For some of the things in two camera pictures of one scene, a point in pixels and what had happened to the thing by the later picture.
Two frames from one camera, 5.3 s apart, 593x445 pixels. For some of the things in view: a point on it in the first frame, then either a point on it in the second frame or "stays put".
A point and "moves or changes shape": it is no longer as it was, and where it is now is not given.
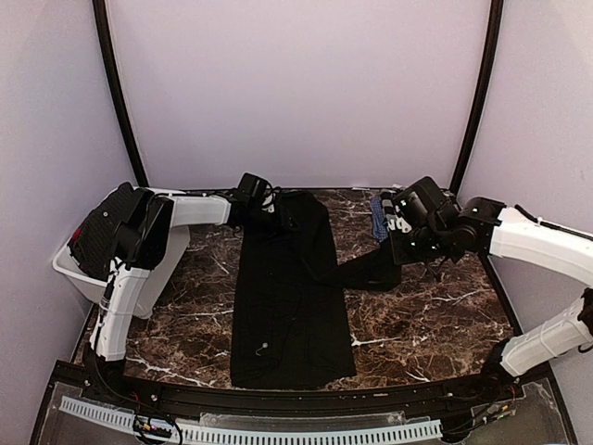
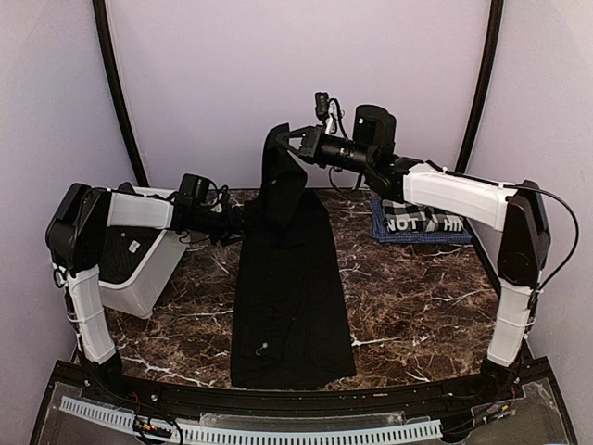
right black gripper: x=398 y=252 to x=311 y=138
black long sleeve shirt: x=291 y=324 moves or changes shape
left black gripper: x=283 y=224 to x=233 y=223
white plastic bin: x=90 y=285 stays put
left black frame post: x=100 y=14 stays put
